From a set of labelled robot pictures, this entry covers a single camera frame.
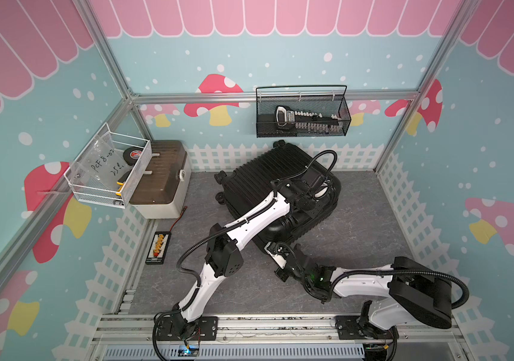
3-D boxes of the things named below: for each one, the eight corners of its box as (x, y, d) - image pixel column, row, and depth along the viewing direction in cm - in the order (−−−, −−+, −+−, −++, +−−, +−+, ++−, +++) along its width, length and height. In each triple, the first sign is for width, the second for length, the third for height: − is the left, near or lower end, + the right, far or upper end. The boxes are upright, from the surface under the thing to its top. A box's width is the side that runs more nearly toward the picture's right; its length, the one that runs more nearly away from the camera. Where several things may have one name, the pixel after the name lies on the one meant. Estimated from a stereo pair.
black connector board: (146, 264, 91) (144, 262, 89) (156, 233, 99) (155, 231, 98) (163, 264, 91) (161, 262, 89) (172, 233, 99) (170, 231, 98)
